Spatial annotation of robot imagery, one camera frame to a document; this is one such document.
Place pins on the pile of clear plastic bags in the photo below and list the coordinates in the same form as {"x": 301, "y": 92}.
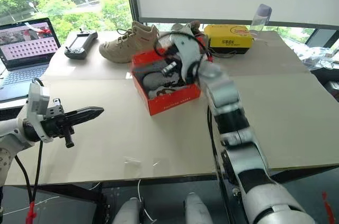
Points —
{"x": 320, "y": 55}

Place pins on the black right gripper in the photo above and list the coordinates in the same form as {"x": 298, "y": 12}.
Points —
{"x": 172, "y": 52}

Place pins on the beige hiking boot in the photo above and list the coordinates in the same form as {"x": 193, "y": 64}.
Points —
{"x": 127, "y": 44}

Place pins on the yellow and black box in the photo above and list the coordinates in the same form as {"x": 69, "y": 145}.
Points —
{"x": 229, "y": 39}

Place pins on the black handheld remote controller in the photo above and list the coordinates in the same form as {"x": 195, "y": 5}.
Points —
{"x": 80, "y": 44}

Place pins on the grey shoe with brown collar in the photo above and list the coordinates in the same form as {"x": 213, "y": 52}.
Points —
{"x": 185, "y": 27}

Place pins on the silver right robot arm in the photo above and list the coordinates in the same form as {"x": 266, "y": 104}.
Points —
{"x": 225, "y": 94}

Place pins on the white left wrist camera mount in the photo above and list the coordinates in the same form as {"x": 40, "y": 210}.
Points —
{"x": 37, "y": 99}

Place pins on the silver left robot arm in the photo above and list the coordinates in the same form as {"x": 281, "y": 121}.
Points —
{"x": 12, "y": 131}

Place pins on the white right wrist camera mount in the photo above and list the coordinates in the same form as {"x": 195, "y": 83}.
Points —
{"x": 186, "y": 49}

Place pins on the brown cardboard sheet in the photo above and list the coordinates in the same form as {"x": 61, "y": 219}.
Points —
{"x": 92, "y": 70}
{"x": 111, "y": 139}
{"x": 286, "y": 118}

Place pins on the grey laptop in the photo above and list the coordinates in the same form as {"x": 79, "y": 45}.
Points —
{"x": 23, "y": 57}

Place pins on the red shoebox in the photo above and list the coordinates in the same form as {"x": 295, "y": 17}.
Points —
{"x": 172, "y": 102}

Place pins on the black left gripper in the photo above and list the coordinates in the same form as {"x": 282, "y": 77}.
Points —
{"x": 54, "y": 126}

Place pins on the grey sneaker with black laces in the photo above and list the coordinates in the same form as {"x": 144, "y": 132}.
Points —
{"x": 156, "y": 81}

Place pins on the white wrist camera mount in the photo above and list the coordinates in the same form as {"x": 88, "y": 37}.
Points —
{"x": 37, "y": 99}
{"x": 186, "y": 49}

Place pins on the clear bottle with purple cap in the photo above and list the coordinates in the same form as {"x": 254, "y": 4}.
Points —
{"x": 260, "y": 18}

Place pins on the grey rounded robot leg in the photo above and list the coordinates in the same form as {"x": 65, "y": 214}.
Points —
{"x": 128, "y": 212}
{"x": 197, "y": 210}

